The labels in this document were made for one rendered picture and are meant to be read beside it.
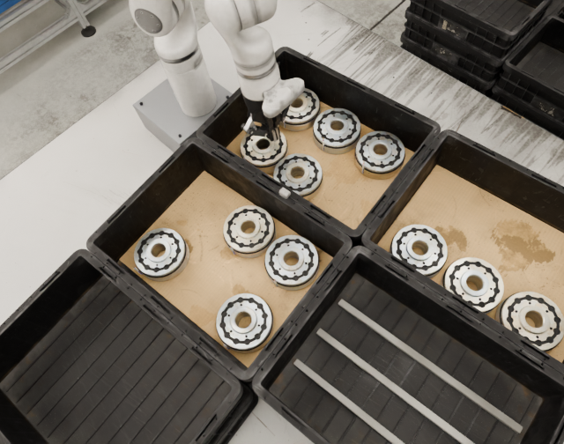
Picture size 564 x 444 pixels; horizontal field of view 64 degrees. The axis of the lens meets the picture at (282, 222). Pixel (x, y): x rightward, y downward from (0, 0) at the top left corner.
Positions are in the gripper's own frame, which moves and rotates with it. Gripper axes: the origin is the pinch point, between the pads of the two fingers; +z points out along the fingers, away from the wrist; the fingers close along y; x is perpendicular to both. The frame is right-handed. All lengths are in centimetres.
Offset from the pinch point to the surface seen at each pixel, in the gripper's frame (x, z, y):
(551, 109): 31, 52, -89
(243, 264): 14.3, 6.2, 23.5
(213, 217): 2.0, 5.8, 20.7
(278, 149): 2.0, 3.2, 0.8
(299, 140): 1.8, 6.5, -5.1
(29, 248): -33, 16, 55
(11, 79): -186, 81, 28
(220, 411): 33, -4, 43
